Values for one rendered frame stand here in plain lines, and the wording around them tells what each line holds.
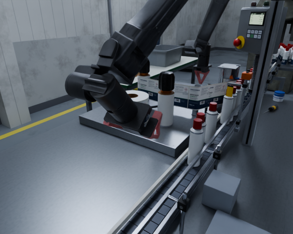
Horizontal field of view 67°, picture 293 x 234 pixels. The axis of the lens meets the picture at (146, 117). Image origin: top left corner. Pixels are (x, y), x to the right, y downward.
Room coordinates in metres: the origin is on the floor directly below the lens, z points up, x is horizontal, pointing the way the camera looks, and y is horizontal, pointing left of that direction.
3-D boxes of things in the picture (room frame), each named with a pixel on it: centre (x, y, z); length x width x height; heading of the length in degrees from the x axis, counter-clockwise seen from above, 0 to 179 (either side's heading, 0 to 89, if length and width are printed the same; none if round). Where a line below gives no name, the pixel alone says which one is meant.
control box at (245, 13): (1.09, -0.51, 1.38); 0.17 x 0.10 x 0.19; 21
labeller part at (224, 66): (1.45, -0.54, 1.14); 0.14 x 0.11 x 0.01; 146
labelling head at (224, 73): (1.45, -0.54, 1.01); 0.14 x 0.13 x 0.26; 146
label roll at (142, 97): (1.21, 0.09, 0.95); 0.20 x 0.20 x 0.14
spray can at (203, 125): (0.82, -0.22, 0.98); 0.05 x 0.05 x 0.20
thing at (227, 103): (1.14, -0.44, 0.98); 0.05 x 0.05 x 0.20
